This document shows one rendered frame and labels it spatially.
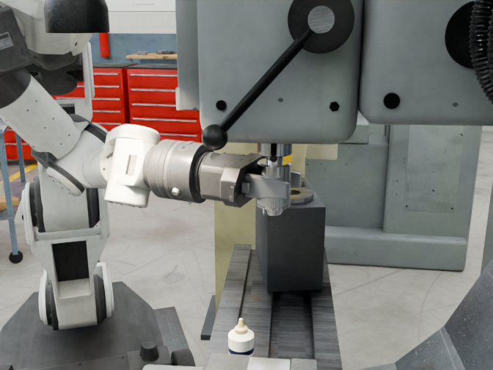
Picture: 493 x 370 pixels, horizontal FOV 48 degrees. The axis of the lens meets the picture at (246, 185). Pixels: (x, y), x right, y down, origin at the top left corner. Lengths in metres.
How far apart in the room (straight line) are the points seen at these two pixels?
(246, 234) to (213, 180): 1.90
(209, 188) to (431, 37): 0.34
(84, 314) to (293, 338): 0.75
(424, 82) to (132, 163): 0.43
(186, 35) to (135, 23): 9.37
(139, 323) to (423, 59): 1.34
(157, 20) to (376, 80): 9.43
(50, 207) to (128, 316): 0.55
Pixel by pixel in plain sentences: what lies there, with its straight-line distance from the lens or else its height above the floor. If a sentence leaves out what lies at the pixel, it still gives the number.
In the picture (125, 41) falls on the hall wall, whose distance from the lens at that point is 10.15.
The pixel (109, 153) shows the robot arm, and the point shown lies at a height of 1.25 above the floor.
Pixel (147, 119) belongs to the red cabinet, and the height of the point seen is 0.52.
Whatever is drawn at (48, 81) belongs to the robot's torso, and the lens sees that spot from 1.38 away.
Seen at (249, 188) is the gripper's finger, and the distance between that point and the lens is 0.75.
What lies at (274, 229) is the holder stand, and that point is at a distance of 1.14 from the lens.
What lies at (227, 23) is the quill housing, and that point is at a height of 1.45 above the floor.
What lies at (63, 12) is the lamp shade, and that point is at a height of 1.46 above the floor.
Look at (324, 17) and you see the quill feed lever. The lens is 0.61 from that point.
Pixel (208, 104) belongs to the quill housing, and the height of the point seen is 1.36.
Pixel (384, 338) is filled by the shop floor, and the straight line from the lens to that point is 2.83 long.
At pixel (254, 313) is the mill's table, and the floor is 0.90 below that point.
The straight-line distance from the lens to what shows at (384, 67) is 0.63.
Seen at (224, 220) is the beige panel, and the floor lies 0.54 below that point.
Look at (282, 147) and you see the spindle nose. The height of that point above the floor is 1.29.
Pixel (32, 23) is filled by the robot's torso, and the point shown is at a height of 1.45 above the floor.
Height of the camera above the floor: 1.46
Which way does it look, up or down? 17 degrees down
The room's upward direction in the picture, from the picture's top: straight up
